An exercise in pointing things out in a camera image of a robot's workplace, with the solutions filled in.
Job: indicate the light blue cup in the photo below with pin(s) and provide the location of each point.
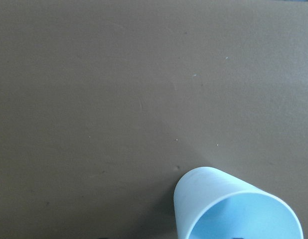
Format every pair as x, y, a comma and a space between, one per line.
212, 204

